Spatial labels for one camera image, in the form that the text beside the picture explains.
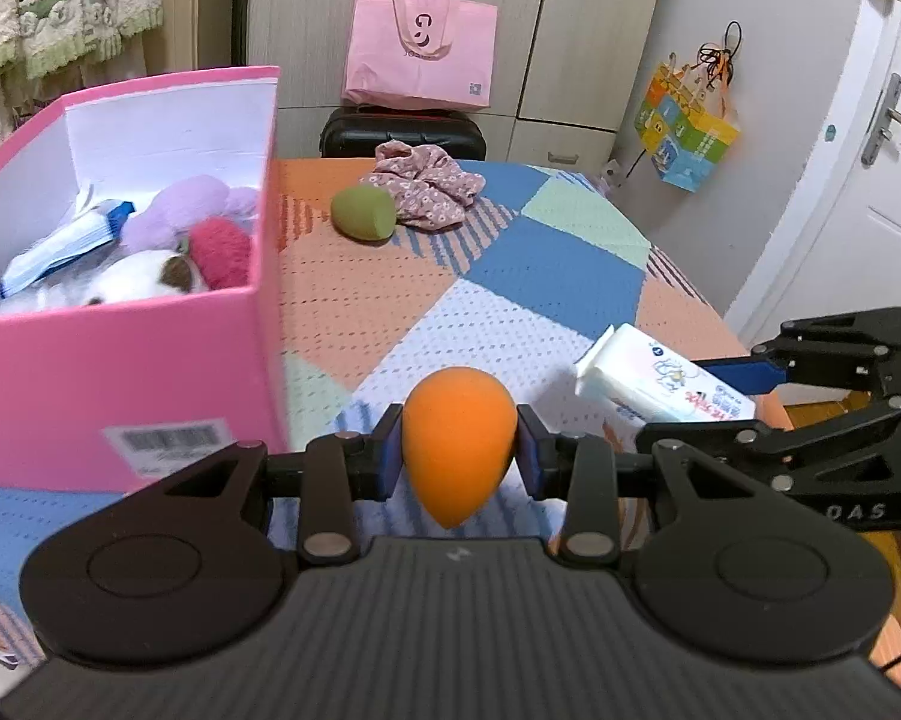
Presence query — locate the pink floral scrunchie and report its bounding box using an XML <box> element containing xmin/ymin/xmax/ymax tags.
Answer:
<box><xmin>359</xmin><ymin>140</ymin><xmax>488</xmax><ymax>230</ymax></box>

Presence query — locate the pink furry strawberry plush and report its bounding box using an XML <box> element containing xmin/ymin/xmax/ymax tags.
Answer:
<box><xmin>187</xmin><ymin>217</ymin><xmax>256</xmax><ymax>293</ymax></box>

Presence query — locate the white wet wipes pack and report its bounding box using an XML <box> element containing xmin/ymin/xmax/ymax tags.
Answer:
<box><xmin>573</xmin><ymin>323</ymin><xmax>759</xmax><ymax>433</ymax></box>

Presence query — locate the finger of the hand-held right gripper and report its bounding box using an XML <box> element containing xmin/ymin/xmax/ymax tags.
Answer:
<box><xmin>633</xmin><ymin>396</ymin><xmax>901</xmax><ymax>467</ymax></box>
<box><xmin>700</xmin><ymin>306</ymin><xmax>901</xmax><ymax>396</ymax></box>

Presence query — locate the patchwork tablecloth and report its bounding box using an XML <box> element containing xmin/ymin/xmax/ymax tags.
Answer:
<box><xmin>0</xmin><ymin>157</ymin><xmax>791</xmax><ymax>683</ymax></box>

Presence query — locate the beige wardrobe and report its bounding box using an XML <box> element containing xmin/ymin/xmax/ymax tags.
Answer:
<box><xmin>236</xmin><ymin>0</ymin><xmax>674</xmax><ymax>167</ymax></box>

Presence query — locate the black suitcase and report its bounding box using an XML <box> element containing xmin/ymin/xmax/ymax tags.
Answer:
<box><xmin>319</xmin><ymin>106</ymin><xmax>489</xmax><ymax>161</ymax></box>

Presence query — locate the orange black cord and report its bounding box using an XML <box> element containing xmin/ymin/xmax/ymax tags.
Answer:
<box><xmin>695</xmin><ymin>20</ymin><xmax>744</xmax><ymax>122</ymax></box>

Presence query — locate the blue white tissue packet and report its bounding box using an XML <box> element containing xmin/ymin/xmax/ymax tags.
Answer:
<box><xmin>0</xmin><ymin>198</ymin><xmax>137</xmax><ymax>298</ymax></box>

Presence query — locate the purple plush toy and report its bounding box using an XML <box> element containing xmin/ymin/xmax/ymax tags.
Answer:
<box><xmin>122</xmin><ymin>174</ymin><xmax>261</xmax><ymax>257</ymax></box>

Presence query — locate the silver door handle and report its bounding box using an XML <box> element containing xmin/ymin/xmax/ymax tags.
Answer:
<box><xmin>860</xmin><ymin>73</ymin><xmax>901</xmax><ymax>168</ymax></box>

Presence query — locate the pink tote bag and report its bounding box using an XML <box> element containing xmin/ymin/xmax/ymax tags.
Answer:
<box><xmin>341</xmin><ymin>0</ymin><xmax>500</xmax><ymax>113</ymax></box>

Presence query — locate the green makeup sponge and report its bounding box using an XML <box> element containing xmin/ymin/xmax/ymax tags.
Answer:
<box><xmin>329</xmin><ymin>185</ymin><xmax>400</xmax><ymax>243</ymax></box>

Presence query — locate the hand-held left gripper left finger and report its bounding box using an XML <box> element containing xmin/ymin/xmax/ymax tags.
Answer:
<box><xmin>151</xmin><ymin>403</ymin><xmax>407</xmax><ymax>566</ymax></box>

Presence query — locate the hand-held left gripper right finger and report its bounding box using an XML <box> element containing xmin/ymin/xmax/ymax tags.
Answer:
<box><xmin>516</xmin><ymin>405</ymin><xmax>755</xmax><ymax>568</ymax></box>

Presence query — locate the orange makeup sponge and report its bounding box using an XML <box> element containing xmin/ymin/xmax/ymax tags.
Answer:
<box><xmin>401</xmin><ymin>365</ymin><xmax>521</xmax><ymax>530</ymax></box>

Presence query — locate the colourful paper gift bag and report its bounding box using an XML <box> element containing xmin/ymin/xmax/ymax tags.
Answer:
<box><xmin>635</xmin><ymin>52</ymin><xmax>743</xmax><ymax>193</ymax></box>

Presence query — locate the pink cardboard box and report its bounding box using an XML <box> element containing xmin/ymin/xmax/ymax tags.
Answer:
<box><xmin>0</xmin><ymin>65</ymin><xmax>292</xmax><ymax>497</ymax></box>

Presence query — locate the white door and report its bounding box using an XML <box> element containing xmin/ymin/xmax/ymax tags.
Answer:
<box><xmin>726</xmin><ymin>0</ymin><xmax>901</xmax><ymax>362</ymax></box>

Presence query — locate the white brown-eared plush toy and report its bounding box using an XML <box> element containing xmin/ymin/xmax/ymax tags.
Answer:
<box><xmin>0</xmin><ymin>250</ymin><xmax>209</xmax><ymax>316</ymax></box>

